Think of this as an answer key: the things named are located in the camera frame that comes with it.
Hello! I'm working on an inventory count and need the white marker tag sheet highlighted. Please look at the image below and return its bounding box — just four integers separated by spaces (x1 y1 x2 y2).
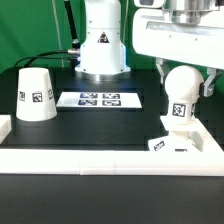
57 92 141 109

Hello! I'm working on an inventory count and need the white lamp shade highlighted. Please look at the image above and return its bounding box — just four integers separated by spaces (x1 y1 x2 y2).
16 67 57 121

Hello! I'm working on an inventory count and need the white lamp base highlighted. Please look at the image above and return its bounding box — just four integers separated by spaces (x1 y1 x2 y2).
147 115 203 153

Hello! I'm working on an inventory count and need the white table border frame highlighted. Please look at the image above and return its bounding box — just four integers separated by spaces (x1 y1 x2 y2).
0 114 224 177

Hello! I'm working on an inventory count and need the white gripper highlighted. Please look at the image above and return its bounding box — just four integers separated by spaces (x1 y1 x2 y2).
132 7 224 97

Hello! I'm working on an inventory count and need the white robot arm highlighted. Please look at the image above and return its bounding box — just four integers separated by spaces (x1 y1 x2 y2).
76 0 224 97

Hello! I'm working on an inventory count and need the white lamp bulb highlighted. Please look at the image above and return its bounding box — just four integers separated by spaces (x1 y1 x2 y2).
165 65 204 124

